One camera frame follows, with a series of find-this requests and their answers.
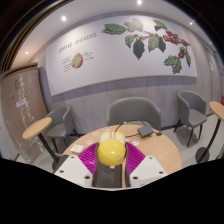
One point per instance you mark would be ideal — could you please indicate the wooden wall panel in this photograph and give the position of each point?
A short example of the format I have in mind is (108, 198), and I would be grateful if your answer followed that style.
(20, 100)

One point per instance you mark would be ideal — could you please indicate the small white box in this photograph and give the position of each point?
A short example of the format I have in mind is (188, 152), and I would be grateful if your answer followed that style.
(77, 148)

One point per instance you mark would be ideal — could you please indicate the flat black device box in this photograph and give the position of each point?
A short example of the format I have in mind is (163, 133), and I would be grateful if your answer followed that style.
(145, 131)

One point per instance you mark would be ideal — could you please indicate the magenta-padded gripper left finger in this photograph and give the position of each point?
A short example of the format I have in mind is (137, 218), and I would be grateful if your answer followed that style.
(71, 168)

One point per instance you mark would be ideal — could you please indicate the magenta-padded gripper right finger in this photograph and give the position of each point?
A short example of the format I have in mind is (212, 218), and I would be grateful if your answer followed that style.
(148, 168)

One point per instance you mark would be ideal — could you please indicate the ceiling spotlights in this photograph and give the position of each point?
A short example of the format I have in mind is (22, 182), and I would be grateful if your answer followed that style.
(63, 18)

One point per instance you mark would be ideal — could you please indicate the white plant wall mural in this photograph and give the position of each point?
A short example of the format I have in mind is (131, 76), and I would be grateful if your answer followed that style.
(110, 56)

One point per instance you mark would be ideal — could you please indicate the round wooden side table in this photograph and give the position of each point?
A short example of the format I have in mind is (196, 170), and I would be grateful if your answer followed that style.
(218, 110)
(36, 128)

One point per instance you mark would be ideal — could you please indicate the small white sticker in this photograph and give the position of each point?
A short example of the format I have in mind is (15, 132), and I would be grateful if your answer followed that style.
(89, 142)
(135, 143)
(107, 129)
(96, 133)

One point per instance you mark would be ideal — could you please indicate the grey upholstered chair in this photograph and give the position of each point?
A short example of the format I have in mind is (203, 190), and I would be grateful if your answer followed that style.
(133, 111)
(60, 125)
(193, 111)

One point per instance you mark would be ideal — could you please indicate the yellow computer mouse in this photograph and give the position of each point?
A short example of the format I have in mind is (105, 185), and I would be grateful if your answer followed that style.
(111, 151)

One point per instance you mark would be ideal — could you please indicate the small black adapter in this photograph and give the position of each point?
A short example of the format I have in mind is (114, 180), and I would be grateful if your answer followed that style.
(159, 133)

